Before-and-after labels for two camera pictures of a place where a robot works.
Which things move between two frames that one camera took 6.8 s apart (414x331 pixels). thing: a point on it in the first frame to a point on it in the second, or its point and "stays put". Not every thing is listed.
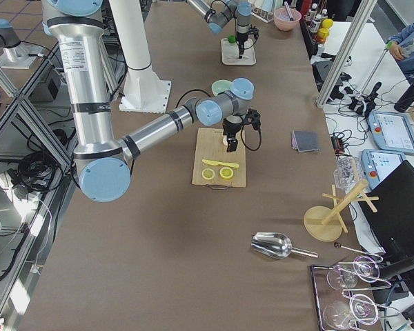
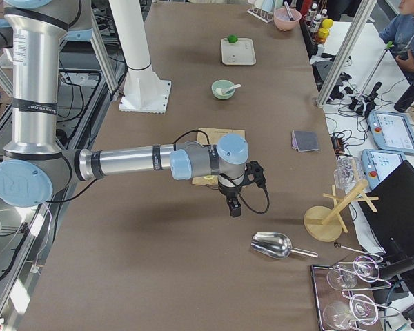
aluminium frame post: (345, 52) stays put
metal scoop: (275, 245) stays put
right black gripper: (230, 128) to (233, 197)
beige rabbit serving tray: (230, 52) stays put
